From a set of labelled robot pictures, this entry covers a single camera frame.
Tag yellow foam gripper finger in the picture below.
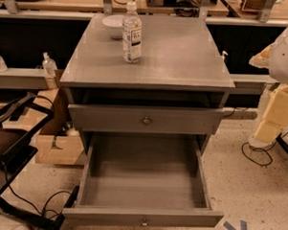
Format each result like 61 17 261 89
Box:
254 84 288 145

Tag grey drawer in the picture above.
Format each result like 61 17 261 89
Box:
68 104 224 135
63 133 224 227

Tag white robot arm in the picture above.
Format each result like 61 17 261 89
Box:
248 27 288 148

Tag grey wooden drawer cabinet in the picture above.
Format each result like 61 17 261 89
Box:
61 14 234 150

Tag grey top drawer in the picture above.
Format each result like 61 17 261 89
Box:
68 104 224 135

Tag black stand base right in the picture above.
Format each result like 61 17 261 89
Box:
276 136 288 154

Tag small white pump bottle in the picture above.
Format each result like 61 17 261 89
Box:
221 51 229 60

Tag clear plastic water bottle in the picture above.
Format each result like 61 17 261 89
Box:
122 1 143 63

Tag white ceramic bowl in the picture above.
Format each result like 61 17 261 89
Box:
102 14 123 39

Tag cardboard box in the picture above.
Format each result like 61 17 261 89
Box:
18 67 89 167

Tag small sanitizer bottle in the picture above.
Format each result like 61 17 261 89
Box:
42 52 57 76

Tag black metal cart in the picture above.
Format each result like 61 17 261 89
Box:
0 90 85 230

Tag black floor cable right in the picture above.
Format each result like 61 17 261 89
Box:
239 119 288 169

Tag black floor cable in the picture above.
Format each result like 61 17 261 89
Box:
239 119 288 169
0 162 74 220

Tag black floor cable left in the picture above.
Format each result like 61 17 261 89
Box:
0 162 74 220

